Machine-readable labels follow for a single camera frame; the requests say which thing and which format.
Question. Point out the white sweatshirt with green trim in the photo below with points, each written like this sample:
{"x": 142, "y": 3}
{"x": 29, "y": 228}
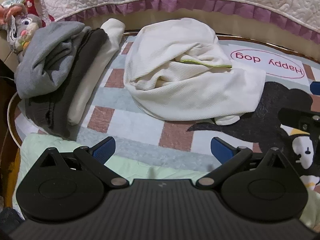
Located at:
{"x": 187, "y": 92}

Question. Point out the dark grey knit sweater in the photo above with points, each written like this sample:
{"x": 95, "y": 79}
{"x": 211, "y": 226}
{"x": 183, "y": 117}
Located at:
{"x": 62, "y": 100}

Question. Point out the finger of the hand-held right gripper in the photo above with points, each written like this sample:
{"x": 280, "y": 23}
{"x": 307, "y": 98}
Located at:
{"x": 315, "y": 87}
{"x": 297, "y": 116}

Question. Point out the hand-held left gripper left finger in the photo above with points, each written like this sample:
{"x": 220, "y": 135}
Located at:
{"x": 105, "y": 150}

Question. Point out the grey plush rabbit toy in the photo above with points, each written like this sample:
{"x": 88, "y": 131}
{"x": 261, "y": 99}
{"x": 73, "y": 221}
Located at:
{"x": 22, "y": 27}

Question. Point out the light green cloth mat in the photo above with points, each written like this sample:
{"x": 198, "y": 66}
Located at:
{"x": 140, "y": 165}

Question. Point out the beige bed base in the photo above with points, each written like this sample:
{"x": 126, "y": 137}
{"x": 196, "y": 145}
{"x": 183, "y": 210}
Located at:
{"x": 150, "y": 21}

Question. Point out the cream folded garment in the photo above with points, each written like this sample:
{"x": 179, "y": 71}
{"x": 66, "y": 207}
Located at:
{"x": 82, "y": 97}

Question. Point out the grey fleece garment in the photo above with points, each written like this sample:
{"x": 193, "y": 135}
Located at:
{"x": 45, "y": 55}

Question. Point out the checkered rug with dog print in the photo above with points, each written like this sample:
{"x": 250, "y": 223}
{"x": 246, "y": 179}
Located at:
{"x": 140, "y": 130}

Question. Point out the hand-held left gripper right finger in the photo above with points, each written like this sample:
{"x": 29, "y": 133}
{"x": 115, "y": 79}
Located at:
{"x": 221, "y": 150}

